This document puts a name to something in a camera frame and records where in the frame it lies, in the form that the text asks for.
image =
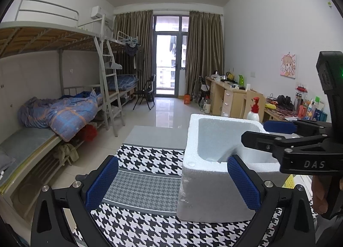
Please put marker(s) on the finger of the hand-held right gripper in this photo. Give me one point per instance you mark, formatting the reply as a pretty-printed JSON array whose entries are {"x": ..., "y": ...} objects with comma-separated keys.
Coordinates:
[
  {"x": 257, "y": 141},
  {"x": 278, "y": 126}
]

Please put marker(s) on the white foam box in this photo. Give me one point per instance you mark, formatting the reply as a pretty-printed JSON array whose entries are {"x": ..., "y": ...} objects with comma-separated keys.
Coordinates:
[{"x": 203, "y": 188}]

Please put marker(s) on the brown curtain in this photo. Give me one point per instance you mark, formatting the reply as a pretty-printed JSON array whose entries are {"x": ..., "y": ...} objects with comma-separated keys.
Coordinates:
[
  {"x": 205, "y": 48},
  {"x": 132, "y": 48}
]

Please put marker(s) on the white jug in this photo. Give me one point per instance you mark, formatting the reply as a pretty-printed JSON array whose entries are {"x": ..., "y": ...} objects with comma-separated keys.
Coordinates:
[{"x": 207, "y": 107}]

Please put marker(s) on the black folding chair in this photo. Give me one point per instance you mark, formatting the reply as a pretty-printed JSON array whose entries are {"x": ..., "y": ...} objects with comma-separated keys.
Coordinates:
[{"x": 146, "y": 92}]

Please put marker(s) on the group of toiletry bottles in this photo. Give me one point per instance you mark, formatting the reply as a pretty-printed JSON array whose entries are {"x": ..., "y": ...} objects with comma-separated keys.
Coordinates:
[{"x": 308, "y": 108}]

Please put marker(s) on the orange plastic container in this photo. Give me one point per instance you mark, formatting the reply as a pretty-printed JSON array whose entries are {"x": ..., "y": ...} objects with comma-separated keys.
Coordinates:
[{"x": 187, "y": 99}]

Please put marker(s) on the wooden chair with smiling face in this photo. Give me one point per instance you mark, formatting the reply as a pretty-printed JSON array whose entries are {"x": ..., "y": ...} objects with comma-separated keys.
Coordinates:
[{"x": 252, "y": 95}]

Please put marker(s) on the dark hanging clothes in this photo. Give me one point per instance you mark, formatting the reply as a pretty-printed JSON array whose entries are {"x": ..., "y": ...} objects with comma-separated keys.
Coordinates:
[{"x": 132, "y": 52}]

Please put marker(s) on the person's right hand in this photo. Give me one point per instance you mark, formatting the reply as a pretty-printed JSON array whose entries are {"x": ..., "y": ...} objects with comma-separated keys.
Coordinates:
[{"x": 319, "y": 196}]

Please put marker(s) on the white pump bottle red cap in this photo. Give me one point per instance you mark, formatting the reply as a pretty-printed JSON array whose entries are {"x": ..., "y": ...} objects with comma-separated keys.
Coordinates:
[{"x": 253, "y": 115}]

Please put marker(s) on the white air conditioner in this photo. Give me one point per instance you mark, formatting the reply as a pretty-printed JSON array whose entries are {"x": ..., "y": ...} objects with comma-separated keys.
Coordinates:
[{"x": 99, "y": 13}]

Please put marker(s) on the black headphones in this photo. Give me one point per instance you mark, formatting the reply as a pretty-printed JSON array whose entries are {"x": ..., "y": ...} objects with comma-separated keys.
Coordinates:
[{"x": 284, "y": 100}]

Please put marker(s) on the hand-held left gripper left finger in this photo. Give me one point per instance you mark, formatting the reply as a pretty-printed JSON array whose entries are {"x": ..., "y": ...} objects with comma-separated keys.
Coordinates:
[{"x": 101, "y": 182}]

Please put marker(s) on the glass balcony door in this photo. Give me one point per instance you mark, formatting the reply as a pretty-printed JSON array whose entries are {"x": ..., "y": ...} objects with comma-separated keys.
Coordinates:
[{"x": 170, "y": 62}]

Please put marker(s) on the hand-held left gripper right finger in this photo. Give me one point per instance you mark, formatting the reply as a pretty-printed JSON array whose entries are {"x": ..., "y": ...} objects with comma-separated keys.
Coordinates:
[{"x": 243, "y": 185}]

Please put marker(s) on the black white houndstooth cloth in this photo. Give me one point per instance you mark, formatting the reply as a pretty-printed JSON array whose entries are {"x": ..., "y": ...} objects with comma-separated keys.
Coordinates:
[{"x": 150, "y": 231}]

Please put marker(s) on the red bag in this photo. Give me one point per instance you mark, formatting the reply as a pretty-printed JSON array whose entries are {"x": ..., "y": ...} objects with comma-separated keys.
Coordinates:
[{"x": 88, "y": 132}]

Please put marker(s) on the green bottle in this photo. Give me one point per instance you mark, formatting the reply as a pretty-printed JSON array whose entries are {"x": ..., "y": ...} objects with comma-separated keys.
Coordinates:
[{"x": 241, "y": 80}]

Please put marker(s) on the grey metal bunk ladder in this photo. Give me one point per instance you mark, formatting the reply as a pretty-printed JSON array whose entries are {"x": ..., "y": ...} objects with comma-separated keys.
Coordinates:
[{"x": 111, "y": 83}]

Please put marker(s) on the pink cartoon wall poster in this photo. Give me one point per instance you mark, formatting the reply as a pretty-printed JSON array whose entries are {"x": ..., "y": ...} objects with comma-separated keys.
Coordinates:
[{"x": 288, "y": 66}]

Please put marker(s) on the grey metal bunk bed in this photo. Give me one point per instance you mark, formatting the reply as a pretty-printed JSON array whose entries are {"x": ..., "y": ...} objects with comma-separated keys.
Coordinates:
[
  {"x": 126, "y": 82},
  {"x": 32, "y": 139}
]

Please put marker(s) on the blue checked blanket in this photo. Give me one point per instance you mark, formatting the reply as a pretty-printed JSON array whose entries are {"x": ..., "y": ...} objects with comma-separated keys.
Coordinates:
[{"x": 67, "y": 113}]

